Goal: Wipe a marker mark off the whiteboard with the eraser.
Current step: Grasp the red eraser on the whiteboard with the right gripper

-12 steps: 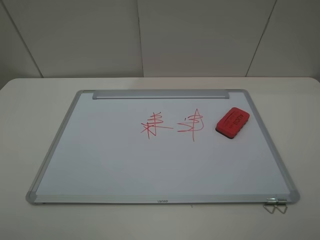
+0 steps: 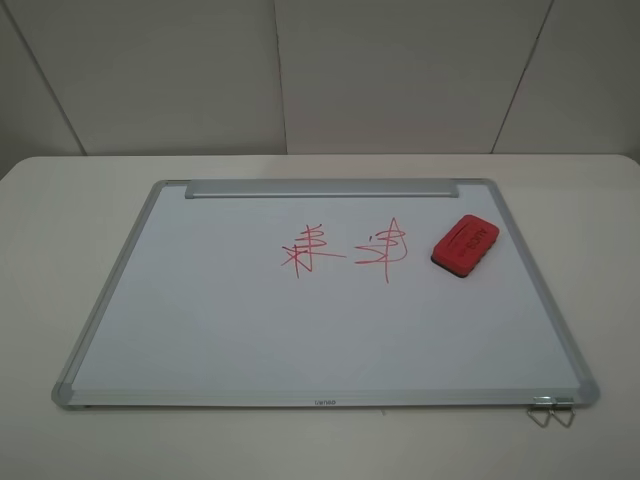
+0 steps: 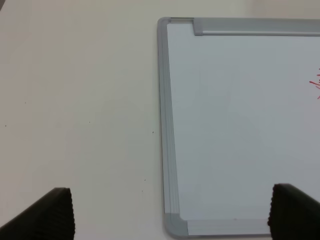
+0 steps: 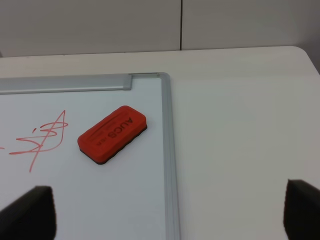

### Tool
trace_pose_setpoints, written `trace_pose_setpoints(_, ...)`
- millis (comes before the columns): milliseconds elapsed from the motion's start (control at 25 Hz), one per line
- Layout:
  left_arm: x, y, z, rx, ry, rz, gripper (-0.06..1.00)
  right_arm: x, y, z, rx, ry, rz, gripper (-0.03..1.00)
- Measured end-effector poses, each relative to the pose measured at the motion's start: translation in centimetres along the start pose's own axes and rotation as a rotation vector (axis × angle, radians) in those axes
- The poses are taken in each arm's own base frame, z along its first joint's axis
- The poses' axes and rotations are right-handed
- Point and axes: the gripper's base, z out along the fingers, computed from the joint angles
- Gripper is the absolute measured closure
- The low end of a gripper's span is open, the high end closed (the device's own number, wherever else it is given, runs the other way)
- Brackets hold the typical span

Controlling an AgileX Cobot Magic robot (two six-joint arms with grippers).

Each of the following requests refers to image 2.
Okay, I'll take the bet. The silver binder clip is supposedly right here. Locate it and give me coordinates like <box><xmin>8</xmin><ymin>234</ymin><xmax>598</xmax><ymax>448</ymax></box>
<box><xmin>527</xmin><ymin>396</ymin><xmax>576</xmax><ymax>429</ymax></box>

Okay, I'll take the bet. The grey pen tray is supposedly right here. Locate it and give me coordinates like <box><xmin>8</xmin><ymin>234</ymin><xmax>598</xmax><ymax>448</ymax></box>
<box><xmin>185</xmin><ymin>179</ymin><xmax>459</xmax><ymax>199</ymax></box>

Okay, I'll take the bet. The red whiteboard eraser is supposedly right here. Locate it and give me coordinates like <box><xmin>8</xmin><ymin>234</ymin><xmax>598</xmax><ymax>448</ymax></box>
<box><xmin>431</xmin><ymin>214</ymin><xmax>500</xmax><ymax>278</ymax></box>

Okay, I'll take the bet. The white whiteboard with aluminium frame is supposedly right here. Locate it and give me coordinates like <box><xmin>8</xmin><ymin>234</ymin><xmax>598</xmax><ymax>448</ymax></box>
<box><xmin>52</xmin><ymin>179</ymin><xmax>599</xmax><ymax>409</ymax></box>

